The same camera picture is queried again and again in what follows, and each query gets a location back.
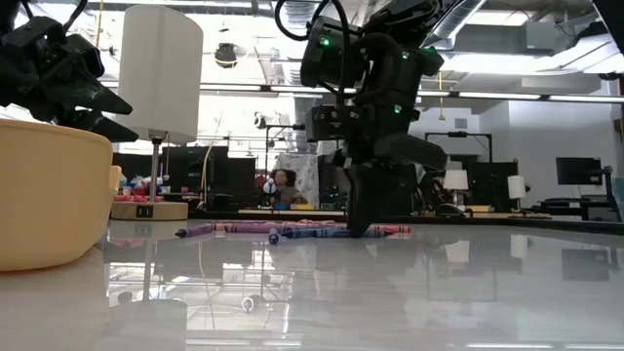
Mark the pink crayon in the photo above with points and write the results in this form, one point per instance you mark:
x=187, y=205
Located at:
x=317, y=223

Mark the black rig frame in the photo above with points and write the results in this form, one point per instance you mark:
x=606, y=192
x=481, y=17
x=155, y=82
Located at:
x=458, y=133
x=283, y=127

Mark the purple crayon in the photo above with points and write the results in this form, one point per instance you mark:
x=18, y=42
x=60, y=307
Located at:
x=253, y=227
x=195, y=230

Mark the white shade table lamp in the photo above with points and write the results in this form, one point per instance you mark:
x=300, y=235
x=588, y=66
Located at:
x=161, y=73

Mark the long ceiling light strip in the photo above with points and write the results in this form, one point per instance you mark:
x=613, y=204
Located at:
x=244, y=88

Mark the background wooden table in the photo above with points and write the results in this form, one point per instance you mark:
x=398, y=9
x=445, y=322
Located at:
x=292, y=212

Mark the black monitor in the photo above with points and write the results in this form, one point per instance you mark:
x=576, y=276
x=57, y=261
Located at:
x=578, y=170

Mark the yellow plastic tray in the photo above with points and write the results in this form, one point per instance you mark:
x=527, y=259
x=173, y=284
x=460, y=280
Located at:
x=53, y=205

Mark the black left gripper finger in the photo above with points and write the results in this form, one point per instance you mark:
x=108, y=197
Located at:
x=105, y=102
x=114, y=130

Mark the person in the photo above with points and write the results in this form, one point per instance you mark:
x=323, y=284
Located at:
x=287, y=192

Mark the black ceiling dome camera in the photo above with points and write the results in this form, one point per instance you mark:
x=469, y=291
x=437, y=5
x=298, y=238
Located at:
x=225, y=55

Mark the black partition panel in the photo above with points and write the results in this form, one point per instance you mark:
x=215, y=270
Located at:
x=234, y=180

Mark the small red piece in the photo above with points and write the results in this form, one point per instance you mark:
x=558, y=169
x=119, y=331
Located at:
x=146, y=198
x=128, y=198

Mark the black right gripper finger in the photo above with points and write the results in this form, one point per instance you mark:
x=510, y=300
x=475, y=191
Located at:
x=364, y=200

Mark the small white background lamp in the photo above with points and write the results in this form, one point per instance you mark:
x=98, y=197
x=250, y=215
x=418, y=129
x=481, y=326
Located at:
x=516, y=186
x=456, y=179

